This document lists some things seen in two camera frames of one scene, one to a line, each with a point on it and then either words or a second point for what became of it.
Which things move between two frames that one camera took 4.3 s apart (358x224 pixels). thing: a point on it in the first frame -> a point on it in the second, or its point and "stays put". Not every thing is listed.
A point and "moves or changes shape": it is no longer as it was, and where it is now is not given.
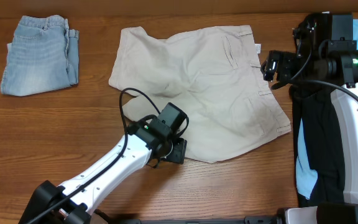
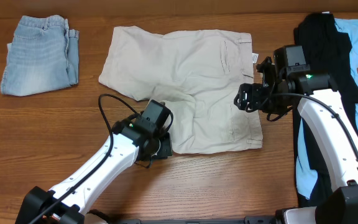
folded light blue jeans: (42, 56) stays put
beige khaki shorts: (213, 75) moves or changes shape
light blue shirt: (306, 173) stays put
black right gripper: (286, 60) -> (255, 89)
